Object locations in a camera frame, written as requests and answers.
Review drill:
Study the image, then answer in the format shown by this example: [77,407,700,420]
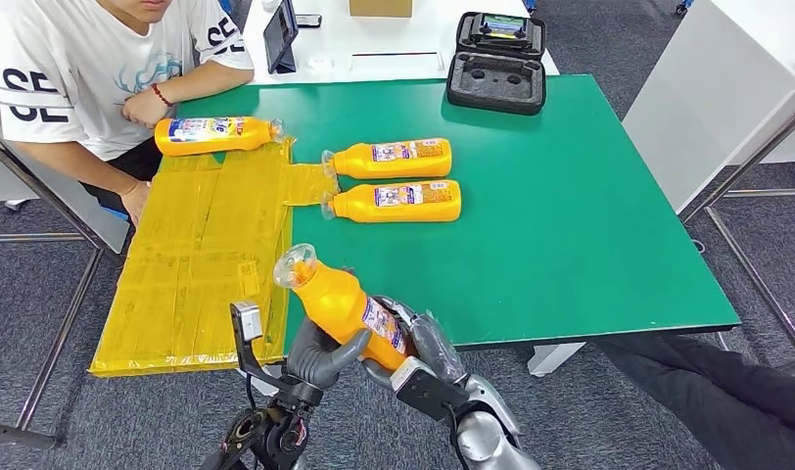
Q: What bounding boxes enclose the flat white box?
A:
[350,51,445,71]

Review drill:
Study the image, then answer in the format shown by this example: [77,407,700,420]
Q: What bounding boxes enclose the person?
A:
[0,0,257,225]
[594,334,795,470]

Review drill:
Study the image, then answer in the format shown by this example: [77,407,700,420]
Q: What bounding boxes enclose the cardboard box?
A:
[349,0,414,19]

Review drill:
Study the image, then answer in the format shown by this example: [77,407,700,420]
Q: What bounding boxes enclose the black tablet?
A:
[262,0,301,74]

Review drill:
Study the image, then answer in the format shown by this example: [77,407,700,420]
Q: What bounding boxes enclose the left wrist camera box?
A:
[229,300,269,374]

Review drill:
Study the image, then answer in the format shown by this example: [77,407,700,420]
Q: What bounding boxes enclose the white table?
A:
[241,0,561,86]

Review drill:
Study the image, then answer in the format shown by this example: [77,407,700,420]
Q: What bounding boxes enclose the orange detergent bottle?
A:
[153,117,287,159]
[272,243,415,372]
[319,179,463,224]
[320,137,453,181]

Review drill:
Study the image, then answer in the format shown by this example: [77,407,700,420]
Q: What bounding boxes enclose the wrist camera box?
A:
[391,356,471,422]
[229,300,269,374]

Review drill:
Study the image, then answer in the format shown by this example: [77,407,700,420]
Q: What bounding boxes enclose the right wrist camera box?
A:
[391,356,471,422]

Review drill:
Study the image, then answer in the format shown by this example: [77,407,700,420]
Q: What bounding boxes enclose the white partition panel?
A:
[0,97,133,256]
[621,0,795,215]

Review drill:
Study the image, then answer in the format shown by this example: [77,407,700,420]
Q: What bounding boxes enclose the steel tube frame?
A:
[0,97,107,452]
[679,61,795,378]

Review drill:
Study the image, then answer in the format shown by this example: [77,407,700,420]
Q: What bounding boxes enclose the white table foot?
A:
[527,342,588,379]
[238,364,289,399]

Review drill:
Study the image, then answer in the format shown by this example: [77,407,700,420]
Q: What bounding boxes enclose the black remote controller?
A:
[470,14,537,44]

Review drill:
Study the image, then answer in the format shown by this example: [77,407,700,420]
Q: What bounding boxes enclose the yellow plastic wrapped board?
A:
[89,137,339,379]

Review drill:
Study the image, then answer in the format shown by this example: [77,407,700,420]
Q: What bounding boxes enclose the black foam carrying case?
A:
[445,11,548,117]

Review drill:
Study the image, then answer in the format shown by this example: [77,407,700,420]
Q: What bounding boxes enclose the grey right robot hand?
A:
[361,295,470,394]

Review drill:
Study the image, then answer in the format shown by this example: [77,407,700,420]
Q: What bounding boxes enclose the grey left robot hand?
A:
[285,317,373,392]

